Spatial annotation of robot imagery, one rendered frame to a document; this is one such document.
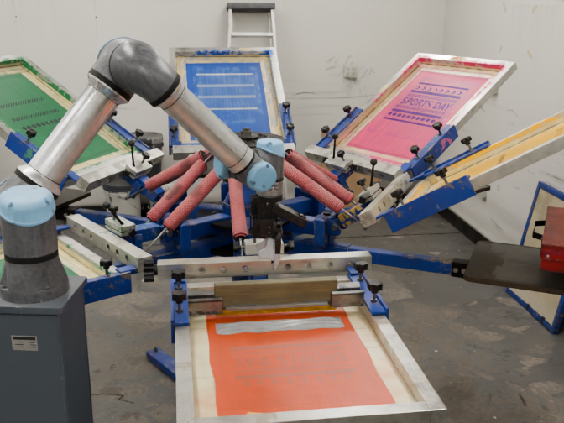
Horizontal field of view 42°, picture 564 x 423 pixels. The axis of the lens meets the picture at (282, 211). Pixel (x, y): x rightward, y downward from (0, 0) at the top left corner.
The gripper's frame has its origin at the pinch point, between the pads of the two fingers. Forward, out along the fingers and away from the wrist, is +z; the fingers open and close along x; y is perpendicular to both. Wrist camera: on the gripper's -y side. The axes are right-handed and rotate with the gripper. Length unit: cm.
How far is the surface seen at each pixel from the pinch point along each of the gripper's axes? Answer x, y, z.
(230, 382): 36.9, 16.6, 16.0
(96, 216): -118, 60, 22
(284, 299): 1.7, -2.3, 11.0
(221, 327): 7.8, 16.4, 15.9
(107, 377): -141, 62, 114
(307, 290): 1.8, -9.1, 8.7
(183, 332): 15.8, 27.0, 12.8
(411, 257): -48, -58, 19
